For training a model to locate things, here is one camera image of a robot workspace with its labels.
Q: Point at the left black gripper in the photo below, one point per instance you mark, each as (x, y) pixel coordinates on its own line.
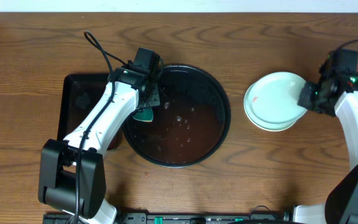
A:
(153, 98)

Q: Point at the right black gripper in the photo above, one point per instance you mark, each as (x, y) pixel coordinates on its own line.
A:
(304, 99)

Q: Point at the green and orange sponge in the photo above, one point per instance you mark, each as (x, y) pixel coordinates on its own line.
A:
(145, 115)

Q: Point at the light blue plate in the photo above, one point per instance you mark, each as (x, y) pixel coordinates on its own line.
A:
(273, 98)
(262, 124)

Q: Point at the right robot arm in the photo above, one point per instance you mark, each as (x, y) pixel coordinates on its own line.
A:
(341, 205)

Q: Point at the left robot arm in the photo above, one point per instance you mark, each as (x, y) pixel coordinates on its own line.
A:
(72, 177)

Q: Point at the round black tray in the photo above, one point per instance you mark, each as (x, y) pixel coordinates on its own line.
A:
(189, 125)

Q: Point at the rectangular black tray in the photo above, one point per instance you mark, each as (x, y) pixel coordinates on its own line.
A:
(81, 92)

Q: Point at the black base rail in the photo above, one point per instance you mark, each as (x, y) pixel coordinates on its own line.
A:
(182, 219)

